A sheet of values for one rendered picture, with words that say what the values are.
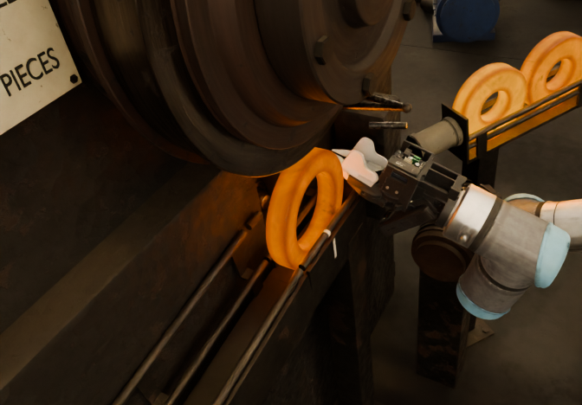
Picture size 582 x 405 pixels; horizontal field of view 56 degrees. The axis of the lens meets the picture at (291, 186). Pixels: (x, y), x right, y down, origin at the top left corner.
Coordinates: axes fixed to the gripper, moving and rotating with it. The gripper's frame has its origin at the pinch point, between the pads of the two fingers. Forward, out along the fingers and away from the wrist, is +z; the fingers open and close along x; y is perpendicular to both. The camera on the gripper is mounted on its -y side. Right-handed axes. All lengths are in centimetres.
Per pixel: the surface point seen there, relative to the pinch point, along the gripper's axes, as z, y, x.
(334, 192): -3.2, -0.1, 6.7
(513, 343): -51, -62, -32
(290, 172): 1.4, 8.8, 15.3
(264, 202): 5.5, -2.7, 13.1
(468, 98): -13.4, 3.9, -25.5
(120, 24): 10, 37, 35
